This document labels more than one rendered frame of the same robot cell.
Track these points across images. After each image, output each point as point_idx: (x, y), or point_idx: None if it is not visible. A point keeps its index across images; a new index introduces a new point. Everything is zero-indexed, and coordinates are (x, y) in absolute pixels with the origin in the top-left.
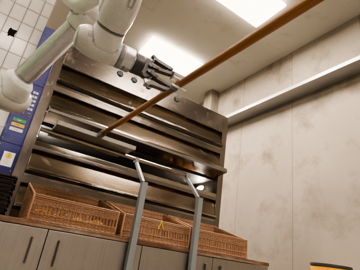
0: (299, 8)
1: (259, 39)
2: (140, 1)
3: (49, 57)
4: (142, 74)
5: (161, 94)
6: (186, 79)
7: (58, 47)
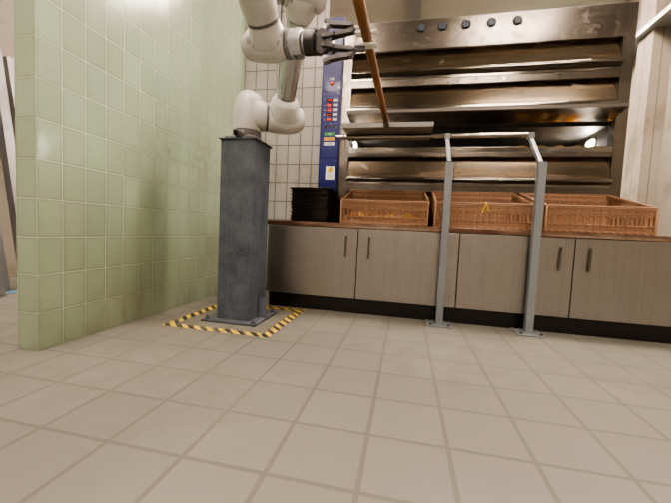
0: None
1: None
2: None
3: (290, 67)
4: (317, 52)
5: (367, 59)
6: (360, 30)
7: None
